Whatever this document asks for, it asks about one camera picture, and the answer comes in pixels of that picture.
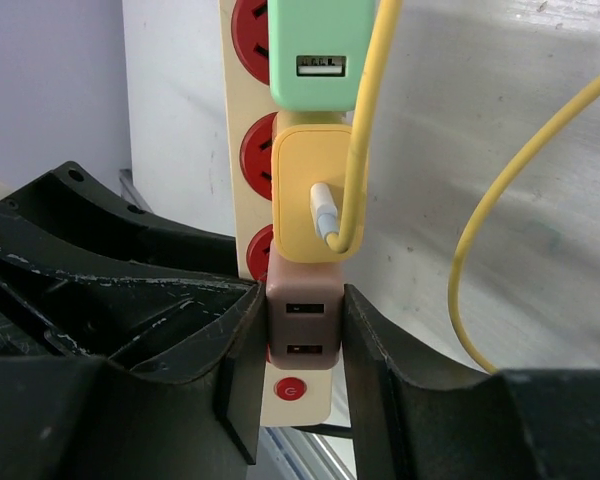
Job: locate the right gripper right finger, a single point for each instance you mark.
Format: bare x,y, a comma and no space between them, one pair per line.
417,414

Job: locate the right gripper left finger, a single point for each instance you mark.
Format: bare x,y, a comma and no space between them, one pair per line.
129,377

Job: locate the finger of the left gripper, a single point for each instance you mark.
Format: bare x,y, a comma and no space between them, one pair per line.
84,272

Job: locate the cream power strip red sockets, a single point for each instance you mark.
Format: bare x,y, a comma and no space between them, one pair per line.
290,397

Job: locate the pink brown charger plug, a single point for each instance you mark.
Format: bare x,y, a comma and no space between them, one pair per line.
305,302

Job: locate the orange charger plug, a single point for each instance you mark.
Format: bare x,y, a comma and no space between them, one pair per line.
308,160

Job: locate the green charger plug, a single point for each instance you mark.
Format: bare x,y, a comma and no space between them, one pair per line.
317,51

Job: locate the aluminium front rail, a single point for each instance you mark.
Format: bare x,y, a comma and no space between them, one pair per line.
202,197

